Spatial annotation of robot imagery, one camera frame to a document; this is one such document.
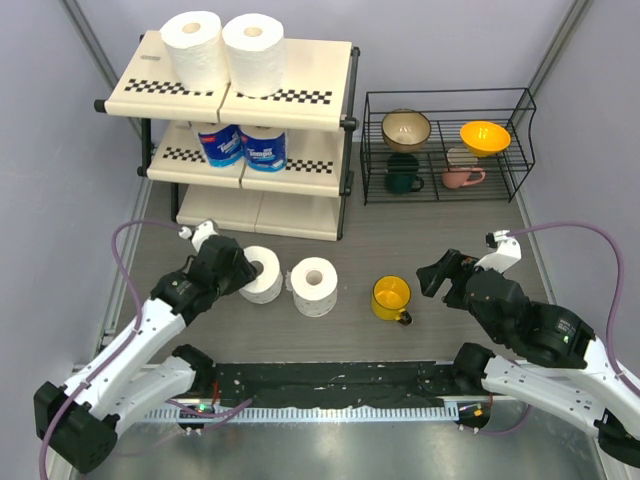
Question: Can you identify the orange bowl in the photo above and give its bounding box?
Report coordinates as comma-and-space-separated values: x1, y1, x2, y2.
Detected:
459, 121, 511, 157

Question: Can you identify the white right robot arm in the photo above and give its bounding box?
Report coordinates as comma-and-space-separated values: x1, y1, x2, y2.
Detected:
416, 239, 639, 467

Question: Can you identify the floral print paper roll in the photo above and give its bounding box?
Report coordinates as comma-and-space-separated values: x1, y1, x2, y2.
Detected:
285, 257, 338, 318

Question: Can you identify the beige ceramic bowl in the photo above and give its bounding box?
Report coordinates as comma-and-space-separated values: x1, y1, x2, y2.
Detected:
381, 109, 432, 153

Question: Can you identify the white slotted cable duct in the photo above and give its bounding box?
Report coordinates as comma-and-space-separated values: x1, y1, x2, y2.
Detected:
142, 402, 460, 425

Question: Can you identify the white paper towel roll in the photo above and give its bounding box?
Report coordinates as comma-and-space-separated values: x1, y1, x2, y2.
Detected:
239, 245, 284, 304
160, 11, 230, 92
222, 13, 286, 98

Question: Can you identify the yellow mug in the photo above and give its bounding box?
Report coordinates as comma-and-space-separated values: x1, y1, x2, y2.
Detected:
371, 275, 413, 326

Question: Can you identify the dark green mug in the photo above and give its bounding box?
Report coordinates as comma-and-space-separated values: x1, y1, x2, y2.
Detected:
384, 153, 425, 195

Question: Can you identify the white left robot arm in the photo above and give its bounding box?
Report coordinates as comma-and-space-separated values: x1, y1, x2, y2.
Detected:
34, 234, 257, 477

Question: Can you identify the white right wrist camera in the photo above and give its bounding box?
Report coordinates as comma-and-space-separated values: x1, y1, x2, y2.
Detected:
475, 230, 522, 273

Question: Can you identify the blue paper roll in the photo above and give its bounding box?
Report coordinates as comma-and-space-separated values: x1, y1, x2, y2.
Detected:
190, 122, 243, 168
239, 126, 288, 173

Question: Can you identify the pink mug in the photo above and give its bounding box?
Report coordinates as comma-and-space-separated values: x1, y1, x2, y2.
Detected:
441, 167, 486, 189

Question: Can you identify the cream three-tier shelf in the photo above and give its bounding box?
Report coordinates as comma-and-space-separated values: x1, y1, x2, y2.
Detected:
94, 31, 360, 241

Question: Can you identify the black wire rack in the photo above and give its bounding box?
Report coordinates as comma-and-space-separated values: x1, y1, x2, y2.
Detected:
360, 87, 536, 204

